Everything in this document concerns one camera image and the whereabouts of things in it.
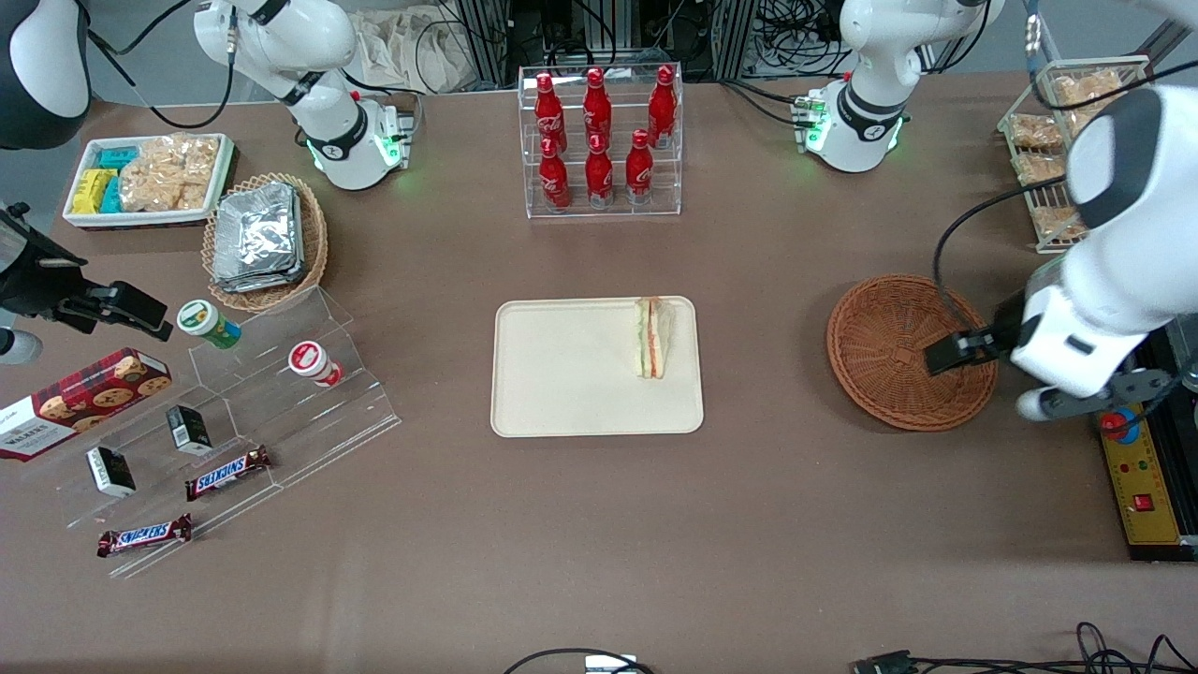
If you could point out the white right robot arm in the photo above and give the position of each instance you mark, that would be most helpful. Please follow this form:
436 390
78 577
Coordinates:
309 37

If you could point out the black appliance housing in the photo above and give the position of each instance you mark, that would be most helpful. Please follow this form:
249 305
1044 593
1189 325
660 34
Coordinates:
1190 468

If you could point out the beige crumpled bag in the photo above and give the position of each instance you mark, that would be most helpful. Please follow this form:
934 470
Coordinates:
412 47

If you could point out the small white device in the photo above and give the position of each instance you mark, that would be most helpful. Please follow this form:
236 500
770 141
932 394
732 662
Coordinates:
610 665

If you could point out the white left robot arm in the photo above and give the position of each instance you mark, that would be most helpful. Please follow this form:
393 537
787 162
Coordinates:
1132 234

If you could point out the round brown wicker basket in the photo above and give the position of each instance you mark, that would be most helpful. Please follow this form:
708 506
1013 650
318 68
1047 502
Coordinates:
880 356

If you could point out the white rectangular snack tray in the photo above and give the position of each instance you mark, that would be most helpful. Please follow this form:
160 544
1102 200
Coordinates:
140 218

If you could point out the red cola bottle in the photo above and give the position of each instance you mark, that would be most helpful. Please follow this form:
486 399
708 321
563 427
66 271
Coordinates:
597 108
663 108
549 110
599 176
639 170
554 180

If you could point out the small black box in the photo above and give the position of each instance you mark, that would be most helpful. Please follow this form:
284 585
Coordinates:
189 430
110 471

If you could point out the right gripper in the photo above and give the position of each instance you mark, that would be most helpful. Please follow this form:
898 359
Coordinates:
36 284

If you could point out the teal snack packet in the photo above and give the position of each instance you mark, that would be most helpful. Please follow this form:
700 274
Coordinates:
111 197
117 157

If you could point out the clear bag of crackers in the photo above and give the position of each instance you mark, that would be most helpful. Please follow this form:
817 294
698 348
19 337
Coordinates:
168 173

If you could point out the beige rectangular tray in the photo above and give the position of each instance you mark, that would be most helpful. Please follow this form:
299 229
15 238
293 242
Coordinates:
571 367

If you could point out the red Walkers cookie box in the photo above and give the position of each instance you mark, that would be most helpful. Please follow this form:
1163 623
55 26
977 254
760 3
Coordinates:
84 401

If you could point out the wicker basket with foil packets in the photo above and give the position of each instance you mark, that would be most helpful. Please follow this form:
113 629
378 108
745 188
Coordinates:
316 234

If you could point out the green lidded cup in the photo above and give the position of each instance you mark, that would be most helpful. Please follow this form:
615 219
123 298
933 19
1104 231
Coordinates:
204 321

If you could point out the clear bag of fried snack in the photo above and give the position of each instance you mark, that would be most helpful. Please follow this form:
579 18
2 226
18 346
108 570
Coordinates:
1056 223
1086 87
1041 168
1034 131

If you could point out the clear acrylic bottle rack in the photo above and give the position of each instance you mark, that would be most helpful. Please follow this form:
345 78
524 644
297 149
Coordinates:
618 211

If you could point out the yellow emergency stop control box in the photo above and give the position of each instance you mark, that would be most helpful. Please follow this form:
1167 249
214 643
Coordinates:
1146 487

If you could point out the red lidded cup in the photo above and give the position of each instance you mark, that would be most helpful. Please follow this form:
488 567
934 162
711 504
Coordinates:
311 361

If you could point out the Snickers chocolate bar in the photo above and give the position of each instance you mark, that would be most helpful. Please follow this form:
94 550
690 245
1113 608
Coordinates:
143 535
227 472

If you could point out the clear acrylic stepped stand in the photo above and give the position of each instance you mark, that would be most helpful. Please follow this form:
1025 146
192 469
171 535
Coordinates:
281 421

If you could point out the yellow snack packet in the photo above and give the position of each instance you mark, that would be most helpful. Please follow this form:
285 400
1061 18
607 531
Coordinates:
92 191

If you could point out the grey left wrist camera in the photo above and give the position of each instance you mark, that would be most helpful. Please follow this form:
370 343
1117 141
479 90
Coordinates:
1034 404

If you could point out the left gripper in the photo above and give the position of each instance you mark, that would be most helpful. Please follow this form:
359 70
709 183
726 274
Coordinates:
1002 333

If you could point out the triangular sandwich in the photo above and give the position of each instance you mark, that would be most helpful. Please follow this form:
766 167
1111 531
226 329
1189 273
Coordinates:
653 339

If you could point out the silver foil packet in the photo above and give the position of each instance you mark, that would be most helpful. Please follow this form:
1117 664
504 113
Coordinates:
257 229
257 283

